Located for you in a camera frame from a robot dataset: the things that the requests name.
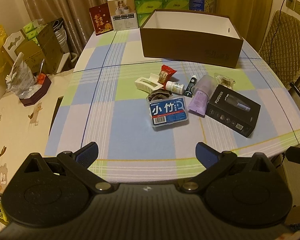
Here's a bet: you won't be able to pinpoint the black charger cable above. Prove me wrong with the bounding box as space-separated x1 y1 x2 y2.
269 0 300 72

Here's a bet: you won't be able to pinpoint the black shaver box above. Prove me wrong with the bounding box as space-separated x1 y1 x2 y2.
205 84 261 138

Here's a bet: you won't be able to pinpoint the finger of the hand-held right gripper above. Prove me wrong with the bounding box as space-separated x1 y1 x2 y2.
286 146 300 173

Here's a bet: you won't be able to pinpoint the white plastic bag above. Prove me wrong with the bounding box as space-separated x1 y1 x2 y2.
5 52 37 99

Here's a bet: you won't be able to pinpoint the white product box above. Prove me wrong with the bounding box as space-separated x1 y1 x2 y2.
107 0 138 32

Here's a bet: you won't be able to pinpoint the cotton swab packet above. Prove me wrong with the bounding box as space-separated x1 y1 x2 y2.
214 73 236 89

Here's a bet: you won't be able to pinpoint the chair with quilted cover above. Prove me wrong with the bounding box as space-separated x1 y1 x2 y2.
259 10 300 117

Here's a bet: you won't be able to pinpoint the dark red tray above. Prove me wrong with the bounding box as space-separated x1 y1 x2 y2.
20 75 52 107

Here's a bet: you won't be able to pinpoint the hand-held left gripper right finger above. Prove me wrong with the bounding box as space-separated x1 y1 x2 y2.
181 142 275 194

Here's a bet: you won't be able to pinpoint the brown hair scrunchie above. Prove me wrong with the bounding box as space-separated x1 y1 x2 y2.
147 90 173 103

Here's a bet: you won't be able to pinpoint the purple tube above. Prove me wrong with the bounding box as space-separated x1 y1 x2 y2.
188 75 217 117

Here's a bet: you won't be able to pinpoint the blue dental floss box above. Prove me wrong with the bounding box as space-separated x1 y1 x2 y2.
146 95 190 130

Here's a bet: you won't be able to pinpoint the red gift packet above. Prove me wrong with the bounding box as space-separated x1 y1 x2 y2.
89 3 113 36

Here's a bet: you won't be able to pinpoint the brown cardboard box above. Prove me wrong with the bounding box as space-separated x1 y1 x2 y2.
139 9 244 69

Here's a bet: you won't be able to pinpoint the olive cardboard box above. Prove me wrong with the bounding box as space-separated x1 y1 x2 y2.
15 40 47 74

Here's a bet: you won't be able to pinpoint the white hair claw clip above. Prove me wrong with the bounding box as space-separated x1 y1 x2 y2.
134 73 164 91

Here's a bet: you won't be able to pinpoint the metal basins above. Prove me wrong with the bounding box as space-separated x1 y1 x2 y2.
52 19 67 49

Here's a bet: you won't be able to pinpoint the cream printed cloth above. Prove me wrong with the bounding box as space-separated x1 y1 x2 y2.
0 69 77 230

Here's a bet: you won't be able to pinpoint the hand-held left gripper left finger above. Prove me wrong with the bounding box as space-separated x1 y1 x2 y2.
24 142 113 194

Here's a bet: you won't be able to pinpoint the stack of green tissue packs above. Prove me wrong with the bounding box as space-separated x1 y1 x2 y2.
132 0 190 28

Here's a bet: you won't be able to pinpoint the white cutout card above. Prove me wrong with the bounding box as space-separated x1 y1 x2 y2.
2 29 25 63

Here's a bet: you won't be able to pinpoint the red snack packet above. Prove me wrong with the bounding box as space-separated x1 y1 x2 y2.
158 64 177 83

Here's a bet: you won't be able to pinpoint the dark green tube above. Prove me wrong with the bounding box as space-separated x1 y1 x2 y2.
184 76 197 98

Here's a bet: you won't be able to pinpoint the cardboard boxes with bowls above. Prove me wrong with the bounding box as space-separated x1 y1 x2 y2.
36 17 65 74

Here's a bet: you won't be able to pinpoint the bundle of small green packs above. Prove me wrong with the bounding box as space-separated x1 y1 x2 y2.
24 20 47 45

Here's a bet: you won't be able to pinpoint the white pill bottle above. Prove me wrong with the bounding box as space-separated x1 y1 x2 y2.
165 81 185 93

